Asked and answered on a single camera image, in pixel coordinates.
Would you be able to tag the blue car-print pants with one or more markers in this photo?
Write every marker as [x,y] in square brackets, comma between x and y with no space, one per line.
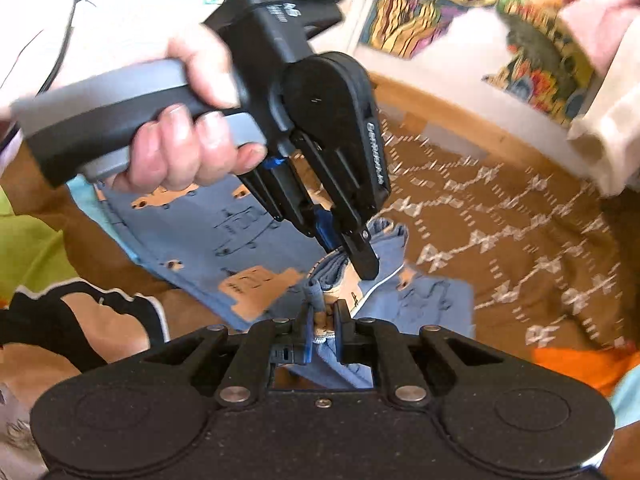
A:
[200,240]

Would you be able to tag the orange purple swirl drawing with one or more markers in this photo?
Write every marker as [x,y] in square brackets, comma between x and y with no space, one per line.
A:
[425,10]

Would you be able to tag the pink cloth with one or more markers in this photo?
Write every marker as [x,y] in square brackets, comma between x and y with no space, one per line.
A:
[605,25]

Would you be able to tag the dark multicolour wall poster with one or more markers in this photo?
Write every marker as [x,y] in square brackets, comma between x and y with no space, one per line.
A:
[540,55]

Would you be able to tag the cream hanging garment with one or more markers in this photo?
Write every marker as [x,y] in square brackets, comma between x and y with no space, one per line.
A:
[615,125]

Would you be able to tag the person's left hand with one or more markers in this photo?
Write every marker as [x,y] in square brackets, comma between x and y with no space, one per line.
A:
[200,160]

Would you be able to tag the wooden bed frame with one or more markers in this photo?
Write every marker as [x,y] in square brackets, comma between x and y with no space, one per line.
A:
[450,105]

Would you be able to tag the black white-trimmed shorts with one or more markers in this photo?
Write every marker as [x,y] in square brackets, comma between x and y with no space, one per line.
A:
[30,320]

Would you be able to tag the yellow-green cloth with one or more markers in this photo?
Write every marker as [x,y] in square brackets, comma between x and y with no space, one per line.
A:
[30,250]

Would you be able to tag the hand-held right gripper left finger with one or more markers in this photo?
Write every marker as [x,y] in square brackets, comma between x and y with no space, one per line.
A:
[304,330]

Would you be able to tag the brown blue orange bedsheet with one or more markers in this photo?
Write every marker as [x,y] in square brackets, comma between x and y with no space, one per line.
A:
[575,365]

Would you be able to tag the brown white-patterned blanket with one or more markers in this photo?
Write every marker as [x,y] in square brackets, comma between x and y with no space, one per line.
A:
[500,240]

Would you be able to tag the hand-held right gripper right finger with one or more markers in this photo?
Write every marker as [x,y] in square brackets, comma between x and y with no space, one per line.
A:
[344,330]

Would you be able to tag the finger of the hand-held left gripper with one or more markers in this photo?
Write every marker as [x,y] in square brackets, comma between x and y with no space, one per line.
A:
[361,255]
[325,232]

